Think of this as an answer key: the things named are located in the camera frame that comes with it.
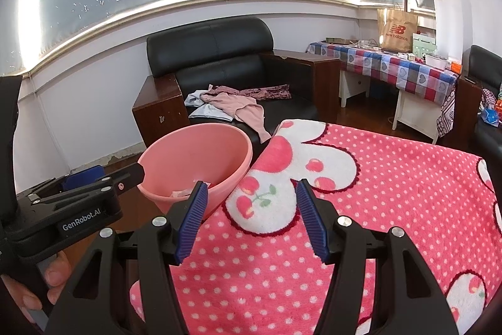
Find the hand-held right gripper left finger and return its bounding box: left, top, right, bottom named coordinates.
left=47, top=180, right=208, bottom=335

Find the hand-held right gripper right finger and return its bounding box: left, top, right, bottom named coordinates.
left=295, top=179, right=459, bottom=335

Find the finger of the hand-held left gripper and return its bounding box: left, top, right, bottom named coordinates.
left=18, top=165, right=106, bottom=202
left=27, top=162, right=147, bottom=208

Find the pink plastic bucket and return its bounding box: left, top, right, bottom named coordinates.
left=137, top=124, right=254, bottom=216

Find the person's left hand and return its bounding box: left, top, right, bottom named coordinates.
left=4, top=251, right=75, bottom=326

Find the pink polka dot blanket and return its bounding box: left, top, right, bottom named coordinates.
left=129, top=119, right=502, bottom=335

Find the white garment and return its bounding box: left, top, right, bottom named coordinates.
left=185, top=89, right=234, bottom=122

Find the pink garment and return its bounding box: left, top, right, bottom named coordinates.
left=202, top=86, right=272, bottom=143

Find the dark red patterned garment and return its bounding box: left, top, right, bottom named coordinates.
left=235, top=84, right=293, bottom=101

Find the white desk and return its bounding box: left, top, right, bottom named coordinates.
left=339, top=70, right=442, bottom=145

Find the black leather armchair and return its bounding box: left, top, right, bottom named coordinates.
left=132, top=16, right=341, bottom=147
left=457, top=45, right=502, bottom=163

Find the checkered heart tablecloth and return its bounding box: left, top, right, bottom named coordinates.
left=306, top=41, right=459, bottom=137

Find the white tub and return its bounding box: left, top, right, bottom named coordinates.
left=425, top=53, right=450, bottom=69

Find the green plastic crate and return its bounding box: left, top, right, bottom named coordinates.
left=412, top=33, right=437, bottom=57

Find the brown paper shopping bag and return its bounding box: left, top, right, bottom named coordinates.
left=376, top=7, right=419, bottom=53

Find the blue plastic bag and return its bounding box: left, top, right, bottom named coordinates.
left=482, top=105, right=501, bottom=126

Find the plaid garment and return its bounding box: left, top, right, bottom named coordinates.
left=480, top=88, right=499, bottom=108

